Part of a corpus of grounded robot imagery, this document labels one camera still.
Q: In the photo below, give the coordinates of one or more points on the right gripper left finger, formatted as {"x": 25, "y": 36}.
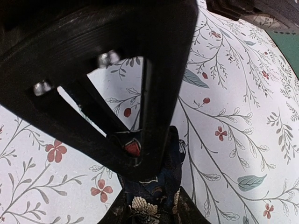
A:
{"x": 118, "y": 211}

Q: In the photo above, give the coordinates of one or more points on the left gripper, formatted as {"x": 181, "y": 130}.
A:
{"x": 265, "y": 14}

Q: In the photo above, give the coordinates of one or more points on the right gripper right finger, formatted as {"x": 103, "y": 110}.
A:
{"x": 186, "y": 211}

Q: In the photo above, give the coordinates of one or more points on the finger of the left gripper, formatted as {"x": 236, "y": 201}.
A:
{"x": 46, "y": 44}

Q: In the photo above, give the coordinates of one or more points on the dark floral necktie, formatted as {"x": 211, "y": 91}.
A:
{"x": 153, "y": 201}

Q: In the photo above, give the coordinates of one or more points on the green divided organizer box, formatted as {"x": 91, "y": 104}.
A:
{"x": 289, "y": 46}

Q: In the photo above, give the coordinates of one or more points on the floral patterned table mat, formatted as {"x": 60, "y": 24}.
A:
{"x": 238, "y": 121}

